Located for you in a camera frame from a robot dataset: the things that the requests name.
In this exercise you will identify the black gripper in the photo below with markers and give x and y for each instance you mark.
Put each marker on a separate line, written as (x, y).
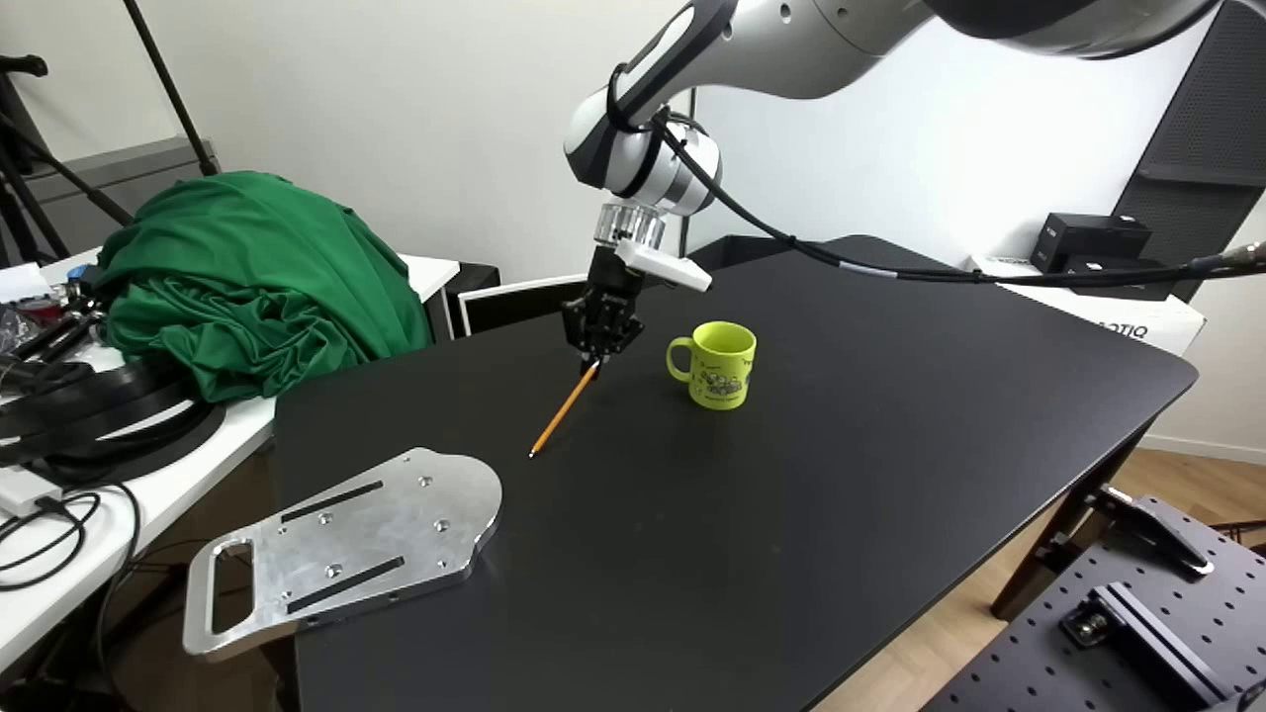
(608, 302)

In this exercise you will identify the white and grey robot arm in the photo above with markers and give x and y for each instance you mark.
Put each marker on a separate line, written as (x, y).
(792, 63)

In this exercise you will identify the yellow mug with green print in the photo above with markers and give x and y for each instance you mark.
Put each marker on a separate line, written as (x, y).
(716, 367)

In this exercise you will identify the low black box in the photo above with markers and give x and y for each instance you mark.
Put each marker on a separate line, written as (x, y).
(506, 305)

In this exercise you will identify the green cloth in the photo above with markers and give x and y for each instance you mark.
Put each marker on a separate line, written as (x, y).
(252, 283)

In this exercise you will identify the white side table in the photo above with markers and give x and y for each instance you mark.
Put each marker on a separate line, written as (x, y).
(142, 476)

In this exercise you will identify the black round disc device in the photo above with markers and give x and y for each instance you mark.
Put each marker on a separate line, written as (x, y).
(105, 422)

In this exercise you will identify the thin black stand pole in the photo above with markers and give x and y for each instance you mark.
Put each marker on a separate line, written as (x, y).
(171, 84)

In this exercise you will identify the white box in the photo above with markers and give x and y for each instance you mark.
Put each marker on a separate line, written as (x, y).
(1119, 312)

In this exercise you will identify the black tripod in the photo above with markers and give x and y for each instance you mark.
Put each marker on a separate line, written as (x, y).
(34, 142)

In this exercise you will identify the black perforated breadboard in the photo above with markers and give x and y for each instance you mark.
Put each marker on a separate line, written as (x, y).
(1119, 645)

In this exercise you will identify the black bar on breadboard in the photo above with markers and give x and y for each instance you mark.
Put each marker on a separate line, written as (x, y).
(1148, 638)

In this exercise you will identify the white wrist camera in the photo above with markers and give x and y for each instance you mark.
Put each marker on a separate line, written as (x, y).
(655, 261)

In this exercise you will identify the small black camera box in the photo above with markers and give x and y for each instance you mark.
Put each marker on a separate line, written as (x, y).
(1088, 241)

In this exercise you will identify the black metal clamp bracket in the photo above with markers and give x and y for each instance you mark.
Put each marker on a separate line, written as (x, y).
(1148, 527)

